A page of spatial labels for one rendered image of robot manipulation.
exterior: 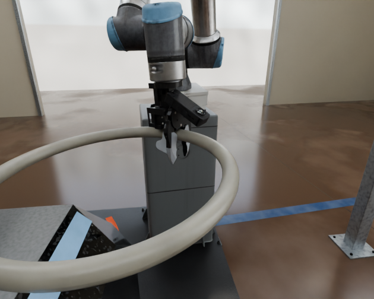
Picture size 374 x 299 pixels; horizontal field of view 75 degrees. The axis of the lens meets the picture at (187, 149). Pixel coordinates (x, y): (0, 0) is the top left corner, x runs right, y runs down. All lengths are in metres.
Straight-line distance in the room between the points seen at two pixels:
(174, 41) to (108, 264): 0.46
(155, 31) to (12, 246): 0.48
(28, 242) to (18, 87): 5.17
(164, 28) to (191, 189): 1.01
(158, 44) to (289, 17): 5.69
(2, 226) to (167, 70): 0.45
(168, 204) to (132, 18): 1.01
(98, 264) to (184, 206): 1.20
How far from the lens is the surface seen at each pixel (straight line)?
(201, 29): 1.24
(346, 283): 1.72
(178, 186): 1.39
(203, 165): 1.37
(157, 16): 0.58
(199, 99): 1.31
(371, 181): 1.70
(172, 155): 0.63
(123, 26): 0.75
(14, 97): 5.68
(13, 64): 5.58
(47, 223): 0.54
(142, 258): 0.29
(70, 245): 0.51
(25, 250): 0.50
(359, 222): 1.83
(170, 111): 0.60
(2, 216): 0.60
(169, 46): 0.58
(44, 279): 0.31
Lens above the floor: 1.15
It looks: 22 degrees down
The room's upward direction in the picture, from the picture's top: straight up
